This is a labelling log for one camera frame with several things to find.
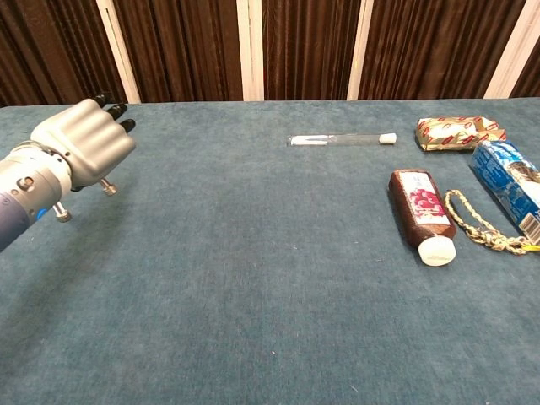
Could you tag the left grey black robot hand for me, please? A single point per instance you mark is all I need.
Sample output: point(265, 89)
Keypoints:
point(90, 139)

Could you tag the silver bolt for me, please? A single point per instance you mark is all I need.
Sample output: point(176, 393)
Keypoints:
point(63, 213)
point(109, 187)

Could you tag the left lavender robot arm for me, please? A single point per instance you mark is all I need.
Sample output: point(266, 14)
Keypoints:
point(25, 190)

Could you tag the dark brown curtain panel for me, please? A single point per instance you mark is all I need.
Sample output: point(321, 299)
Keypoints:
point(308, 46)
point(50, 46)
point(530, 73)
point(185, 46)
point(430, 46)

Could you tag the blue carpet table cover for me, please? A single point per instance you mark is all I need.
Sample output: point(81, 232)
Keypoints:
point(253, 274)

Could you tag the clear test tube white cap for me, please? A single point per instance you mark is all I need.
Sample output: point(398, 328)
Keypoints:
point(337, 139)

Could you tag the brown bottle white cap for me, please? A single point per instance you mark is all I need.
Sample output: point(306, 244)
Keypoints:
point(422, 211)

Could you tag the gold red snack packet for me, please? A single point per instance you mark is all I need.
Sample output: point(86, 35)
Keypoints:
point(455, 134)

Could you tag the blue cookie box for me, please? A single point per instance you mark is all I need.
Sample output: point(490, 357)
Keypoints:
point(506, 181)

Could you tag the white partition frame post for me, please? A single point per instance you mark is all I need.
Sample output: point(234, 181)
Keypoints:
point(512, 50)
point(251, 50)
point(118, 50)
point(360, 46)

